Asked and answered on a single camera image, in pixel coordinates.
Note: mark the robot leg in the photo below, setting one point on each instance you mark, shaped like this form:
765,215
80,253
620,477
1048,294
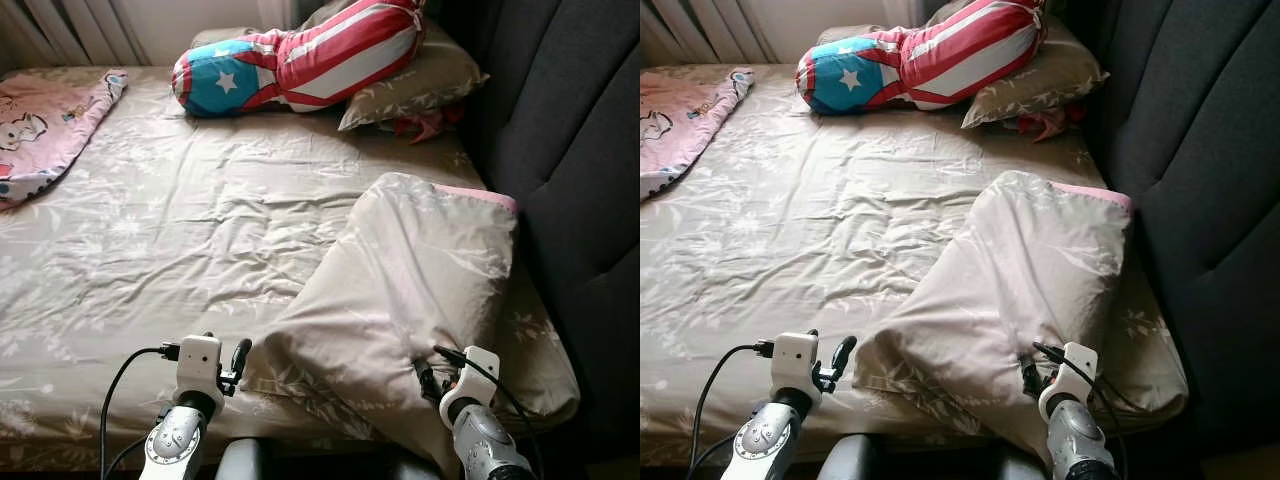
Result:
848,458
245,460
410,465

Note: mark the dark grey padded headboard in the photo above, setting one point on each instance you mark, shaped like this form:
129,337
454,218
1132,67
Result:
1200,150
580,150

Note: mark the star and stripes bolster pillow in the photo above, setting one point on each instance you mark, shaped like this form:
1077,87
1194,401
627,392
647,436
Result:
950,60
330,60

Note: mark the pink cartoon print blanket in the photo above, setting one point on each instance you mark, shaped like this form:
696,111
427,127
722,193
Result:
680,125
50,130

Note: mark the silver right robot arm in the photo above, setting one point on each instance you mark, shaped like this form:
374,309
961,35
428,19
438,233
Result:
485,445
1075,445

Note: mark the bed with beige floral sheet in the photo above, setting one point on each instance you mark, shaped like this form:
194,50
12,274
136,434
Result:
830,230
200,230

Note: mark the robot left leg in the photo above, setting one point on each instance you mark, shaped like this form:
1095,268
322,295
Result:
245,460
848,458

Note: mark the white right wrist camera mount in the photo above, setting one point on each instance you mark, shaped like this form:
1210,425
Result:
480,372
1078,368

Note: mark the robot right leg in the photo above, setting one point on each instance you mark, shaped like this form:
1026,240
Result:
410,465

